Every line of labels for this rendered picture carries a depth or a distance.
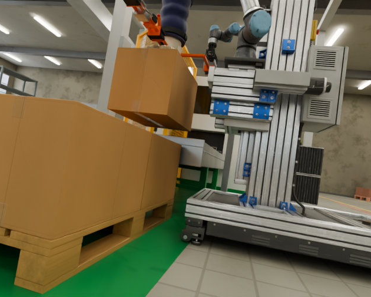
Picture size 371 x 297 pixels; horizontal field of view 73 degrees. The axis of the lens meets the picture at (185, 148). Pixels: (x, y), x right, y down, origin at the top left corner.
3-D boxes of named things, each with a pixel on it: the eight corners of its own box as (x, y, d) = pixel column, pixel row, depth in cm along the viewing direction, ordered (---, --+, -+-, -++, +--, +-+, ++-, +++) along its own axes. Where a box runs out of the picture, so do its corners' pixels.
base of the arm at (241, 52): (255, 71, 155) (257, 56, 156) (258, 60, 141) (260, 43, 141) (231, 69, 158) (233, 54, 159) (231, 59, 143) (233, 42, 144)
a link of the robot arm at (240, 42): (251, 55, 157) (254, 35, 157) (261, 46, 143) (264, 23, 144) (233, 52, 155) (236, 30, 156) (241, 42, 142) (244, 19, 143)
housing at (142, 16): (138, 22, 144) (139, 14, 144) (149, 22, 142) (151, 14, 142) (133, 14, 137) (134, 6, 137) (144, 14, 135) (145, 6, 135)
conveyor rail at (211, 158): (222, 169, 417) (224, 158, 418) (226, 170, 416) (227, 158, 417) (195, 165, 194) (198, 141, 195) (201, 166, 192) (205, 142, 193)
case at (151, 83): (145, 126, 214) (152, 81, 216) (190, 131, 203) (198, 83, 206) (106, 108, 156) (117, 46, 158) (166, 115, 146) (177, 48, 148)
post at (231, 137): (217, 210, 244) (231, 110, 250) (224, 212, 243) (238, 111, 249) (217, 211, 238) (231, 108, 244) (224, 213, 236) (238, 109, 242)
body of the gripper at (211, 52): (204, 56, 201) (206, 42, 201) (206, 60, 209) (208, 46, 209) (214, 56, 199) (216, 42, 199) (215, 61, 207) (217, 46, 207)
